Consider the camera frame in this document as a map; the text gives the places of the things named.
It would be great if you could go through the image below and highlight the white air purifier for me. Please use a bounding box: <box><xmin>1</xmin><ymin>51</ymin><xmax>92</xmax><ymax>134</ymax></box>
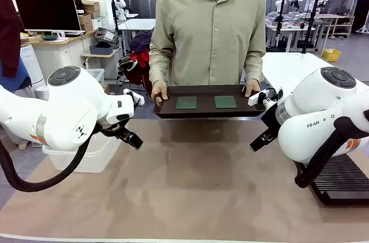
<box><xmin>19</xmin><ymin>43</ymin><xmax>46</xmax><ymax>87</ymax></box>

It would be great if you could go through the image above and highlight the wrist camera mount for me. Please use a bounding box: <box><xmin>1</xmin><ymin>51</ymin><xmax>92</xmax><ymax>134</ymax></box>
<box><xmin>248</xmin><ymin>89</ymin><xmax>285</xmax><ymax>108</ymax></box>
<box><xmin>123</xmin><ymin>89</ymin><xmax>145</xmax><ymax>107</ymax></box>

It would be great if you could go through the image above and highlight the person right hand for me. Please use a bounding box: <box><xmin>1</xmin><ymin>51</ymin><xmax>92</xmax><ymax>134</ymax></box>
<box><xmin>150</xmin><ymin>80</ymin><xmax>169</xmax><ymax>102</ymax></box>

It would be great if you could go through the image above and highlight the white background table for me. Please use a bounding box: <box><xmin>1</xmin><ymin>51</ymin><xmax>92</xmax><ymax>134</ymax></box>
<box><xmin>117</xmin><ymin>18</ymin><xmax>157</xmax><ymax>32</ymax></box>

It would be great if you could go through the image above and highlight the black arm cable sleeve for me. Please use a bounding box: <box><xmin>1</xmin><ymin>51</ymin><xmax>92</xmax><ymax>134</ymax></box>
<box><xmin>0</xmin><ymin>123</ymin><xmax>100</xmax><ymax>192</ymax></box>
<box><xmin>294</xmin><ymin>116</ymin><xmax>369</xmax><ymax>188</ymax></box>

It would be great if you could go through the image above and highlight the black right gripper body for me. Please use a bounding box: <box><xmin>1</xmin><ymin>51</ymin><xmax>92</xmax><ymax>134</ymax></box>
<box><xmin>261</xmin><ymin>101</ymin><xmax>282</xmax><ymax>137</ymax></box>

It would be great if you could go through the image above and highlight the person left forearm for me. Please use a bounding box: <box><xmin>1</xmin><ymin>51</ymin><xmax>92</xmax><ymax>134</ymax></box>
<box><xmin>243</xmin><ymin>51</ymin><xmax>266</xmax><ymax>82</ymax></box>

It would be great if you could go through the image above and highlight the dark brown serving tray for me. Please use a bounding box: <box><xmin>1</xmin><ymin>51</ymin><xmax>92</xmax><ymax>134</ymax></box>
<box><xmin>152</xmin><ymin>83</ymin><xmax>268</xmax><ymax>119</ymax></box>

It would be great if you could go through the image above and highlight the person left hand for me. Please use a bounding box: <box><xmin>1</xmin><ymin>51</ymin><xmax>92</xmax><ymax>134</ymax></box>
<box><xmin>243</xmin><ymin>78</ymin><xmax>261</xmax><ymax>98</ymax></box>

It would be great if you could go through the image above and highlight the white desk cabinet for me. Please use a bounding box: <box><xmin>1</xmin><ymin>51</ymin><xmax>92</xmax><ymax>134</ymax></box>
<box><xmin>28</xmin><ymin>31</ymin><xmax>99</xmax><ymax>82</ymax></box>

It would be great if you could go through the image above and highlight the person torso beige shirt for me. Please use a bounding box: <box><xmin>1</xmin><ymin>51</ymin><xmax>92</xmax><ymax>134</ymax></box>
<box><xmin>149</xmin><ymin>0</ymin><xmax>266</xmax><ymax>87</ymax></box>

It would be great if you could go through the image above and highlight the black right arm cable sleeve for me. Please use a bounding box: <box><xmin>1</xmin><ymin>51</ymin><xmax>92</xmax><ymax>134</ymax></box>
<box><xmin>294</xmin><ymin>116</ymin><xmax>369</xmax><ymax>188</ymax></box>

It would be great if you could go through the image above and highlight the red and black bag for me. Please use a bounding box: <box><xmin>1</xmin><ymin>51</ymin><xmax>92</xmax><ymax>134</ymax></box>
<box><xmin>118</xmin><ymin>50</ymin><xmax>153</xmax><ymax>94</ymax></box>

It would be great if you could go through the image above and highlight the wooden background table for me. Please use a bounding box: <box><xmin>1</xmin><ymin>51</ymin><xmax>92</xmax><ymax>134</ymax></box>
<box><xmin>305</xmin><ymin>13</ymin><xmax>356</xmax><ymax>40</ymax></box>

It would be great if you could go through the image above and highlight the green PCB board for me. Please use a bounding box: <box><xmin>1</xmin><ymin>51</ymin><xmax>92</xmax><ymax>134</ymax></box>
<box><xmin>213</xmin><ymin>95</ymin><xmax>239</xmax><ymax>109</ymax></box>
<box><xmin>175</xmin><ymin>96</ymin><xmax>199</xmax><ymax>110</ymax></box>

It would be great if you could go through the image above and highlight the small side table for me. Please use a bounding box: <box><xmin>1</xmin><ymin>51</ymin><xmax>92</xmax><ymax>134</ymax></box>
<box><xmin>81</xmin><ymin>48</ymin><xmax>121</xmax><ymax>69</ymax></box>

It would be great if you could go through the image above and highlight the black computer monitor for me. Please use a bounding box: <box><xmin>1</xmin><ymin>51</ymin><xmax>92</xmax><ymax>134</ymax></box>
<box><xmin>14</xmin><ymin>0</ymin><xmax>83</xmax><ymax>36</ymax></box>

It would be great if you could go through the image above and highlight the black slotted PCB rack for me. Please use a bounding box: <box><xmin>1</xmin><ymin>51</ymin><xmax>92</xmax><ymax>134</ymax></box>
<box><xmin>302</xmin><ymin>153</ymin><xmax>369</xmax><ymax>206</ymax></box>

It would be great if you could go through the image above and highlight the large white table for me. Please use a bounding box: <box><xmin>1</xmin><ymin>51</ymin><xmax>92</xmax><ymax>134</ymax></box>
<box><xmin>261</xmin><ymin>52</ymin><xmax>369</xmax><ymax>90</ymax></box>

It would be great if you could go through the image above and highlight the cardboard box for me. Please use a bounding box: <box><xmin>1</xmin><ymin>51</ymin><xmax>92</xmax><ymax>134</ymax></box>
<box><xmin>77</xmin><ymin>13</ymin><xmax>95</xmax><ymax>32</ymax></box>
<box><xmin>81</xmin><ymin>0</ymin><xmax>100</xmax><ymax>13</ymax></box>

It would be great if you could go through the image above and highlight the black tripod stand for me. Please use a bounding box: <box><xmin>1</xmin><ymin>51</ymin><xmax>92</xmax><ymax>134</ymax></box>
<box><xmin>300</xmin><ymin>0</ymin><xmax>323</xmax><ymax>54</ymax></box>

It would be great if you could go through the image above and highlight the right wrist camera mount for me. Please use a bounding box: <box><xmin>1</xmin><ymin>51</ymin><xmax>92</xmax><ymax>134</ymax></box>
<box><xmin>248</xmin><ymin>89</ymin><xmax>285</xmax><ymax>108</ymax></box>

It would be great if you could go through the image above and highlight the yellow basket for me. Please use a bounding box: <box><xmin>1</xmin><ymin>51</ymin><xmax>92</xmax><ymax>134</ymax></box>
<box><xmin>322</xmin><ymin>48</ymin><xmax>342</xmax><ymax>63</ymax></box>

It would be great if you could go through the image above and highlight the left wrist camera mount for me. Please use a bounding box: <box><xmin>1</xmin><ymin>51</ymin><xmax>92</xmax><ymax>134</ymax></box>
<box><xmin>123</xmin><ymin>89</ymin><xmax>145</xmax><ymax>107</ymax></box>

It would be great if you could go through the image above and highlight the black left arm cable sleeve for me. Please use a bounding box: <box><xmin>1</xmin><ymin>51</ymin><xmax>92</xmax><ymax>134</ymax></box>
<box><xmin>0</xmin><ymin>123</ymin><xmax>100</xmax><ymax>192</ymax></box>

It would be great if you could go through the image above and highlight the person in maroon top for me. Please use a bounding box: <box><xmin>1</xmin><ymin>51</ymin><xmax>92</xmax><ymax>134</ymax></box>
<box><xmin>0</xmin><ymin>0</ymin><xmax>31</xmax><ymax>91</ymax></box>

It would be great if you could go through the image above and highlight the clear plastic bin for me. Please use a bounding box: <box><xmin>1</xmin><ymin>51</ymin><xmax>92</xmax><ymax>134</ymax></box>
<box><xmin>42</xmin><ymin>135</ymin><xmax>122</xmax><ymax>173</ymax></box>

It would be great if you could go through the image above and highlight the white paper roll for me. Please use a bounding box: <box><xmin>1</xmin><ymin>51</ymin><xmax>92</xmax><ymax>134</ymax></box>
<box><xmin>34</xmin><ymin>85</ymin><xmax>50</xmax><ymax>101</ymax></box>

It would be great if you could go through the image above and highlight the purple clothing pile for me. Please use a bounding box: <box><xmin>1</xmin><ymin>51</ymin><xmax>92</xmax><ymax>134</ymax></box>
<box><xmin>129</xmin><ymin>31</ymin><xmax>153</xmax><ymax>54</ymax></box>

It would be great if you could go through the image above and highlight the person right forearm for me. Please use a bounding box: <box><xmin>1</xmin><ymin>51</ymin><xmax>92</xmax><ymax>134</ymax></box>
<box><xmin>149</xmin><ymin>47</ymin><xmax>174</xmax><ymax>84</ymax></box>

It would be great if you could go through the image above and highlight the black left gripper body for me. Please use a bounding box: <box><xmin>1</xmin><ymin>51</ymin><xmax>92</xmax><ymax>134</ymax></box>
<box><xmin>97</xmin><ymin>119</ymin><xmax>136</xmax><ymax>140</ymax></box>

